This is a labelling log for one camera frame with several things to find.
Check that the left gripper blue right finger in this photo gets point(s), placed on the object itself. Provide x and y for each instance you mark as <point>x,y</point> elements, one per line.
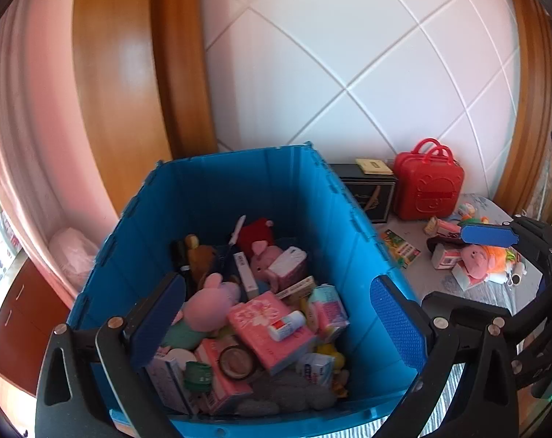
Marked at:
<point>426,345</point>

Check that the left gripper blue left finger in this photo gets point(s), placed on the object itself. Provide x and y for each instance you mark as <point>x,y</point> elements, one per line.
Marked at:
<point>127,344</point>

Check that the pink white milk carton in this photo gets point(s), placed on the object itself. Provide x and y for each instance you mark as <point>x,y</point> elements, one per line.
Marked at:
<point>445,258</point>

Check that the pink pig plush orange hood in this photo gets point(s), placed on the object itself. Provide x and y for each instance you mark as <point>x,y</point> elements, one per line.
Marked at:
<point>494,264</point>

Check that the large white pink tissue pack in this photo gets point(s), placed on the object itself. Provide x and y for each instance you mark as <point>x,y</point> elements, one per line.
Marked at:
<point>250,323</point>

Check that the white medicine bottle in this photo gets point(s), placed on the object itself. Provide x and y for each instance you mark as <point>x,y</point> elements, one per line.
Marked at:
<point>284,327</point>

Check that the dark maroon knitted hat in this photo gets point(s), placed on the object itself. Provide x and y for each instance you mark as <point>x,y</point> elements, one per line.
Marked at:
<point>448,238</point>

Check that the black tape roll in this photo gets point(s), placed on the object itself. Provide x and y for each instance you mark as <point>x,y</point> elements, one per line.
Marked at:
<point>237,363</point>

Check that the white red toothpaste box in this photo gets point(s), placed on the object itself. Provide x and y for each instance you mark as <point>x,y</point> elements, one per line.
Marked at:
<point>300,289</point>

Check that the white silver carton box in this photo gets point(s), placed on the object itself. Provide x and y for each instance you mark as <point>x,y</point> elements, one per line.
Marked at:
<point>248,281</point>

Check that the pink pig plush in crate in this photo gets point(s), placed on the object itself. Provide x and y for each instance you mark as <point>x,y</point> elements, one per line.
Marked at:
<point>207,310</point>

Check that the green orange medicine box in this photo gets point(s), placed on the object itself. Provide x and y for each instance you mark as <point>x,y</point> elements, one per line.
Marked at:
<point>403,253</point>

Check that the dark red wooden cabinet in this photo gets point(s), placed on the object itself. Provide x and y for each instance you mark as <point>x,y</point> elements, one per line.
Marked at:
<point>29,312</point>

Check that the pink plastic bag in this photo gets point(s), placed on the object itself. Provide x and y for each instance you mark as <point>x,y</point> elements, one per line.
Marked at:
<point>75,255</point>

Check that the colourful toy ball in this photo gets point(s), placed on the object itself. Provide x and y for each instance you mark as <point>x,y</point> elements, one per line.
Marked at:
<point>466,211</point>

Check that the red toy suitcase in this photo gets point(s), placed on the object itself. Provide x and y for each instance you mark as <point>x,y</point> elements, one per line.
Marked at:
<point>429,181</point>

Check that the black gift box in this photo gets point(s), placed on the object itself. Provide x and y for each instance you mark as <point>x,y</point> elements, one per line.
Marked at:
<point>373,192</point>

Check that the small beige box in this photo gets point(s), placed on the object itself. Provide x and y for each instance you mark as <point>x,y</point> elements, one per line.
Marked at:
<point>374,167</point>

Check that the blue plastic storage crate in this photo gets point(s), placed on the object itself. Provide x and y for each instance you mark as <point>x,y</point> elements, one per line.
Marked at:
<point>294,188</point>

